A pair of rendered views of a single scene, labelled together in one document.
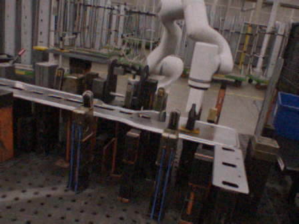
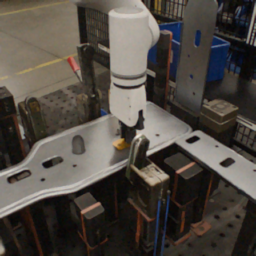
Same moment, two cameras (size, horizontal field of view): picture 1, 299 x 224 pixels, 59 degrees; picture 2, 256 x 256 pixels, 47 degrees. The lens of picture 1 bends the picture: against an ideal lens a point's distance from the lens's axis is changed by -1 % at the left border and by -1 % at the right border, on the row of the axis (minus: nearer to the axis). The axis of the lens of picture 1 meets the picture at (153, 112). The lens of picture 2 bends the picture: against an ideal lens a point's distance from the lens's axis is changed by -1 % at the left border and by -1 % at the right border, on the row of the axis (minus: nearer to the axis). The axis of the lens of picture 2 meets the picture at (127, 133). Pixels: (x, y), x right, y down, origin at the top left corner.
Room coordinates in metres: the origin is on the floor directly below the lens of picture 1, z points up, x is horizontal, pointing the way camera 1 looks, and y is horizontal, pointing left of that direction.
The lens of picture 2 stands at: (0.57, 0.32, 1.50)
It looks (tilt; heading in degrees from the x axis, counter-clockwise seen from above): 36 degrees down; 313
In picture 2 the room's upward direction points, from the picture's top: straight up
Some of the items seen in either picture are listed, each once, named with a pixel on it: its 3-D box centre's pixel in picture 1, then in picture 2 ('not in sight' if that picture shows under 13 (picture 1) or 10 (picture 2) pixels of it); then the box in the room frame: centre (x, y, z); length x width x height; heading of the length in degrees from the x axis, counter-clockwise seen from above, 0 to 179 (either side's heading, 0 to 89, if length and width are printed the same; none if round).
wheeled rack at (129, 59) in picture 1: (142, 39); not in sight; (8.12, 0.63, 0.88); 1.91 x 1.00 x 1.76; 179
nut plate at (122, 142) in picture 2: (189, 129); (128, 139); (1.01, -0.16, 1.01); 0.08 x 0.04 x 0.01; 79
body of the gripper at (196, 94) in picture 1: (195, 97); (128, 98); (1.01, -0.16, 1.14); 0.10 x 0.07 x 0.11; 169
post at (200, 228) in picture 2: (218, 194); (199, 190); (0.83, -0.28, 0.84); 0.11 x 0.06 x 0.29; 169
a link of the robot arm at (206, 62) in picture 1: (204, 61); (129, 40); (1.01, -0.16, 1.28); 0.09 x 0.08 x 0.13; 106
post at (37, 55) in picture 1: (40, 86); not in sight; (1.57, 0.71, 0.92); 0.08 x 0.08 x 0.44; 79
